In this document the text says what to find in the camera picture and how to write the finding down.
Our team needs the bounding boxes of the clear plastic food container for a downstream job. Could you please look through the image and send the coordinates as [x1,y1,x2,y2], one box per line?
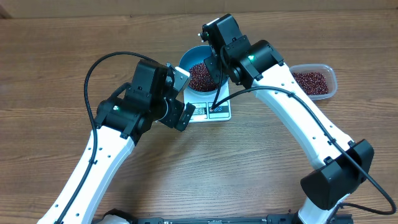
[290,63,338,100]

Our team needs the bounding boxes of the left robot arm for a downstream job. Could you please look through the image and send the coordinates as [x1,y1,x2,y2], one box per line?
[39,60,195,223]

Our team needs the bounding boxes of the blue metal bowl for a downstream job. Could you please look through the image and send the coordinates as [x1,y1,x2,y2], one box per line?
[178,45,230,96]

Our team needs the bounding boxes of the right black cable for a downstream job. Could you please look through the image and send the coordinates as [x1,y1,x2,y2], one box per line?
[210,46,397,216]

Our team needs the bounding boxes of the white digital kitchen scale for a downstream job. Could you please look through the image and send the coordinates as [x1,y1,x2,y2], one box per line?
[183,87,232,123]

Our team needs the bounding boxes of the left black cable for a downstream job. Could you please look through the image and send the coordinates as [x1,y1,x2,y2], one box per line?
[52,51,159,224]

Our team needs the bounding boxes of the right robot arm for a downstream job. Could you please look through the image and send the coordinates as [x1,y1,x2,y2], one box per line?
[199,14,374,223]

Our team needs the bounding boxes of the black cable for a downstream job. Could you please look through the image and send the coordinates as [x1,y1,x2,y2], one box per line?
[210,46,397,216]
[52,51,159,224]

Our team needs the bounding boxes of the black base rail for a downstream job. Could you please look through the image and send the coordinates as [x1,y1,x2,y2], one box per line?
[93,213,354,224]

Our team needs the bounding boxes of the red beans in bowl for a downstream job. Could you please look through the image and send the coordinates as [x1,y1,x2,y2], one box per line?
[188,63,218,92]

